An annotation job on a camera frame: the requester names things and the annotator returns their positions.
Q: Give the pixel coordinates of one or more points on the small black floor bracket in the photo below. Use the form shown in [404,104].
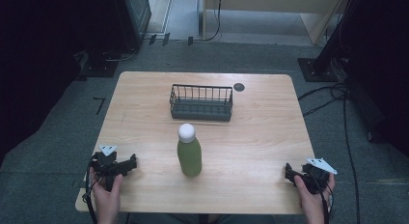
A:
[152,39]
[190,41]
[166,39]

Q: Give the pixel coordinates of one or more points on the beige wooden partition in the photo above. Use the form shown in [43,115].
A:
[273,2]

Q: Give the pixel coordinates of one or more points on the person's left hand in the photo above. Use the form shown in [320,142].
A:
[107,195]

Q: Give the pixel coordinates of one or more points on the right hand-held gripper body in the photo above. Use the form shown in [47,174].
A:
[316,177]

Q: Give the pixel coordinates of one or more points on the person's right hand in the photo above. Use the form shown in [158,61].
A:
[312,198]

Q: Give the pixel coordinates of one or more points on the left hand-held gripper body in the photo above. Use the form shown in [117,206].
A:
[107,164]

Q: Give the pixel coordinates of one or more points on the black round table grommet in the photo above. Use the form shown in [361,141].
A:
[239,87]

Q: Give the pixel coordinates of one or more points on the black metal stand with base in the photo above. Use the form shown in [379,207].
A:
[323,61]

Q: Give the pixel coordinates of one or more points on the green bottle with white cap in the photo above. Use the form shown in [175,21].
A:
[189,158]

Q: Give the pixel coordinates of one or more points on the black stand base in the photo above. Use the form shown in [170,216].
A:
[101,68]

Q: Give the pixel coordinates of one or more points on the person's dark trousers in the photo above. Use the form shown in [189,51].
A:
[199,218]

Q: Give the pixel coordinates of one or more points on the black equipment cabinet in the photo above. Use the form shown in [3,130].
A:
[136,18]

